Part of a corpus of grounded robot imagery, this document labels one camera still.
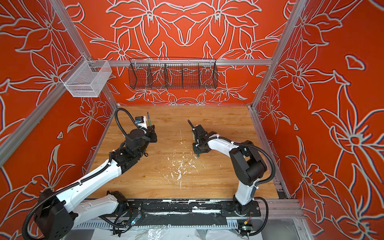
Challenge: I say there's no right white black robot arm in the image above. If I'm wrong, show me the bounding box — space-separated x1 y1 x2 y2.
188 121 268 216

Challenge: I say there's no white wire mesh basket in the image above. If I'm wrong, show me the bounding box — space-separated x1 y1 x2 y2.
60 60 112 98

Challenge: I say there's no dark green pen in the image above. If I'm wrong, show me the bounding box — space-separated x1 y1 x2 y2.
147 112 152 127

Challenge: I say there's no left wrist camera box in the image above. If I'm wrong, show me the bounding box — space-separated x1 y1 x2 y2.
135 116 146 126

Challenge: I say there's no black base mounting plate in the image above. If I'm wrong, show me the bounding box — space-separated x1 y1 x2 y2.
104 199 262 218

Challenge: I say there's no grey slotted cable duct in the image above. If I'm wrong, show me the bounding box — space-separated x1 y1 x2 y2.
65 218 239 231

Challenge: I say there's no black wire mesh basket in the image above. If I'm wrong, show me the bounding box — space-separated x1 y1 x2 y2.
128 58 219 90

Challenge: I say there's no left black corrugated cable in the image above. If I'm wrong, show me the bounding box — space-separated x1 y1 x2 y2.
21 107 140 240

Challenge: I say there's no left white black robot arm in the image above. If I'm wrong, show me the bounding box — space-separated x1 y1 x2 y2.
22 125 157 240

